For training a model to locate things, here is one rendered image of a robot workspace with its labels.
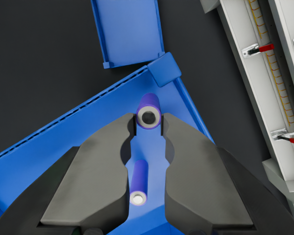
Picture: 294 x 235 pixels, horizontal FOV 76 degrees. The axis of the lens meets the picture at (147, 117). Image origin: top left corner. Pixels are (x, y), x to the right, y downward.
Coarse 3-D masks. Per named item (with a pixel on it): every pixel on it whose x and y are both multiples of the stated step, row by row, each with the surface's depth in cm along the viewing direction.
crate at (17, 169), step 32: (160, 64) 14; (96, 96) 17; (128, 96) 22; (160, 96) 22; (64, 128) 23; (96, 128) 23; (160, 128) 23; (0, 160) 25; (32, 160) 24; (128, 160) 24; (160, 160) 24; (0, 192) 26; (160, 192) 25; (128, 224) 27; (160, 224) 26
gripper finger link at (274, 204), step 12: (228, 156) 9; (228, 168) 8; (240, 168) 8; (240, 180) 7; (252, 180) 7; (240, 192) 7; (252, 192) 7; (264, 192) 7; (252, 204) 6; (264, 204) 6; (276, 204) 6; (252, 216) 6; (264, 216) 6; (276, 216) 6; (288, 216) 6; (216, 228) 6; (228, 228) 6; (240, 228) 6; (252, 228) 6; (264, 228) 6; (276, 228) 6; (288, 228) 6
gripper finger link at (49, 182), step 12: (72, 156) 9; (48, 168) 8; (60, 168) 8; (36, 180) 7; (48, 180) 7; (60, 180) 7; (24, 192) 7; (36, 192) 7; (48, 192) 7; (12, 204) 7; (24, 204) 7; (36, 204) 7; (48, 204) 7; (0, 216) 6; (12, 216) 6; (24, 216) 6; (36, 216) 6; (0, 228) 6; (12, 228) 6; (24, 228) 6; (36, 228) 6; (48, 228) 6; (60, 228) 6; (72, 228) 6
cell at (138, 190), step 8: (144, 160) 24; (136, 168) 22; (144, 168) 22; (136, 176) 20; (144, 176) 21; (136, 184) 19; (144, 184) 19; (136, 192) 18; (144, 192) 18; (136, 200) 18; (144, 200) 18
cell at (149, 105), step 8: (144, 96) 17; (152, 96) 16; (144, 104) 13; (152, 104) 13; (136, 112) 13; (144, 112) 13; (152, 112) 13; (160, 112) 13; (136, 120) 13; (144, 120) 13; (152, 120) 13; (160, 120) 13; (144, 128) 13; (152, 128) 13
